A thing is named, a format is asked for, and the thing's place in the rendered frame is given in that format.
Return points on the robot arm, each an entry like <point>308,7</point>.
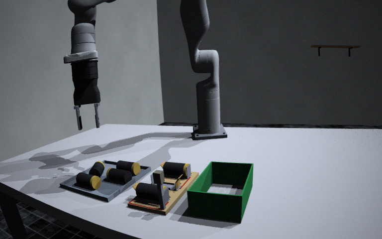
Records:
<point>195,21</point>

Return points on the green open-top box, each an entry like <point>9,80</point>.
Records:
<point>221,192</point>

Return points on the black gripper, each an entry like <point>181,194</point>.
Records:
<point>83,59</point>

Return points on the black battery with gold end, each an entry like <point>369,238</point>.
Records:
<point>118,175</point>
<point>176,169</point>
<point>88,180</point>
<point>133,167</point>
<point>147,191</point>
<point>97,169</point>

